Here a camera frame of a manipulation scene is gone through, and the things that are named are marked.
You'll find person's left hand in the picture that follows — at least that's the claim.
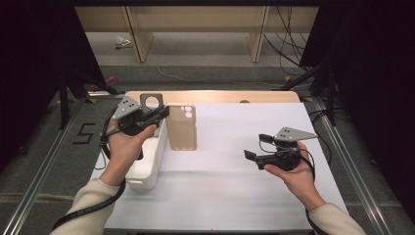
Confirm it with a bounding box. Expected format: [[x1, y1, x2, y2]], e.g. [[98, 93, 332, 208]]
[[99, 118, 159, 187]]

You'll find person's right hand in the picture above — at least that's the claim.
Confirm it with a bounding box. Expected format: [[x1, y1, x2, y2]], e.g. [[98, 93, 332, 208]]
[[263, 140, 328, 212]]

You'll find bundle of black floor cables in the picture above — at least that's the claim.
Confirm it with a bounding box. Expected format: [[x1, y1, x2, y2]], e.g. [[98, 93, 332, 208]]
[[263, 5, 316, 76]]

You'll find thin black gripper wire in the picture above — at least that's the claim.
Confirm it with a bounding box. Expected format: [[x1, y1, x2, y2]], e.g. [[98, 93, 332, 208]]
[[258, 140, 286, 155]]

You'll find aluminium floor rail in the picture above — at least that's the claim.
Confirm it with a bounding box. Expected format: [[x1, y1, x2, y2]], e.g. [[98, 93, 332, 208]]
[[311, 97, 392, 235], [2, 97, 86, 235]]

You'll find white crumpled paper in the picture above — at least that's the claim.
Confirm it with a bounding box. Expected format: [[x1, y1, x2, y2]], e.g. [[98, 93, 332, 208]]
[[115, 35, 132, 50]]

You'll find light wooden shelf unit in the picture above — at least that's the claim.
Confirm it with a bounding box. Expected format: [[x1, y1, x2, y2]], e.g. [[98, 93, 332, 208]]
[[74, 5, 319, 64]]

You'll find beige phone case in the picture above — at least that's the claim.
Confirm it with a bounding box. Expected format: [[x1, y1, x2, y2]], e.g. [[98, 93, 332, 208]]
[[165, 104, 198, 152]]

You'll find black curtain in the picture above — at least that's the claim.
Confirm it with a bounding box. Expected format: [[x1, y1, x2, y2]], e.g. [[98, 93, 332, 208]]
[[299, 0, 415, 226], [0, 0, 106, 170]]

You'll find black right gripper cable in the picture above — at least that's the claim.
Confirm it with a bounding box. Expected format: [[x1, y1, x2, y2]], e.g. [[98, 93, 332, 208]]
[[302, 153, 327, 235]]

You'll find white table cover sheet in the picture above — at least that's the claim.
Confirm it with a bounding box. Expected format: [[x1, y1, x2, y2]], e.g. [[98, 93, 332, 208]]
[[92, 102, 349, 231]]

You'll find clear grey phone case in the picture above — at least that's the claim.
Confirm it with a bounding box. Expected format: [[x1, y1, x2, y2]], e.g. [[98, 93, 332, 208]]
[[140, 93, 164, 116]]

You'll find thick black left gripper cable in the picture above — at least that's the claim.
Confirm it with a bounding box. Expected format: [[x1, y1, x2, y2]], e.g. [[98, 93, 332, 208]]
[[52, 109, 127, 231]]

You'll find black metal stand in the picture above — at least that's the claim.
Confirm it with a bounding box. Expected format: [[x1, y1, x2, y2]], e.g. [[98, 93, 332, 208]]
[[58, 68, 127, 130], [279, 63, 338, 127]]

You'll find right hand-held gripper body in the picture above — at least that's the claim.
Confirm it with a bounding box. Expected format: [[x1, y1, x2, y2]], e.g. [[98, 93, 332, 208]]
[[254, 126, 318, 172]]

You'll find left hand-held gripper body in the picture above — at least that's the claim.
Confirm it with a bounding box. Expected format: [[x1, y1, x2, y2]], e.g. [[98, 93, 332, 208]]
[[112, 95, 150, 137]]

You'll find white plastic storage box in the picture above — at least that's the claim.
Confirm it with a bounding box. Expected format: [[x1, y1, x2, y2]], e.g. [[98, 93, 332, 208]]
[[125, 112, 169, 190]]

